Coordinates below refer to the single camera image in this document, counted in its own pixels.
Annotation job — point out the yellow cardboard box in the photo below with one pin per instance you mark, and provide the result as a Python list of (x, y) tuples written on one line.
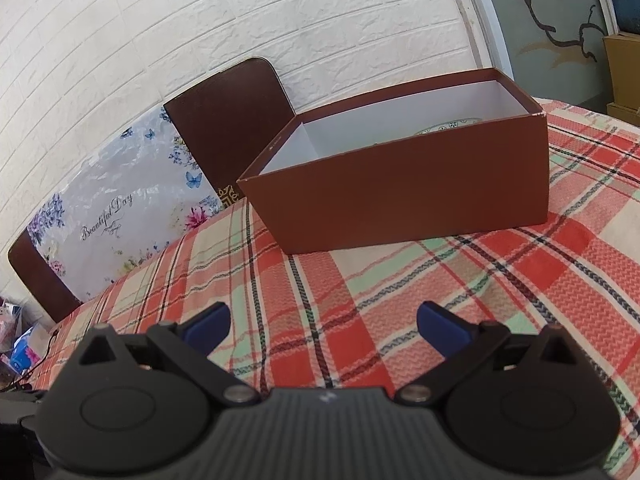
[(622, 70)]

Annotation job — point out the frosted glass door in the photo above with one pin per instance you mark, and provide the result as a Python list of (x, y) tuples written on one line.
[(550, 25)]

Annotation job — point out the dark blue bag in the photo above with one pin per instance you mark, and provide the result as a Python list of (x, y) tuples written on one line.
[(625, 0)]

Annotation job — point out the brown cardboard box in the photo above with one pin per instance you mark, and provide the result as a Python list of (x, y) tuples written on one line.
[(400, 195)]

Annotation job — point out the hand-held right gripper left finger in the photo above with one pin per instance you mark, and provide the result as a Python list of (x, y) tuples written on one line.
[(207, 327)]

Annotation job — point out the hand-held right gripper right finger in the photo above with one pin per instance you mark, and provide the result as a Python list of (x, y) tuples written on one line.
[(441, 327)]

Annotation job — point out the white door frame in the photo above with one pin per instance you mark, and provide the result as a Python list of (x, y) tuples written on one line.
[(482, 15)]

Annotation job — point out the plaid bed sheet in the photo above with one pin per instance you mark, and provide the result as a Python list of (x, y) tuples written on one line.
[(380, 285)]

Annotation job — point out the pink plastic bag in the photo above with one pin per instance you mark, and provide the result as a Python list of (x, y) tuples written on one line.
[(9, 325)]

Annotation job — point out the patterned ceramic plate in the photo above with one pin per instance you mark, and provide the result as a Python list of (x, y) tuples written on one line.
[(450, 126)]

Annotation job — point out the blue and white box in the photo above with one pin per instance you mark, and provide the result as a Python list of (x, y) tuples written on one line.
[(26, 350)]

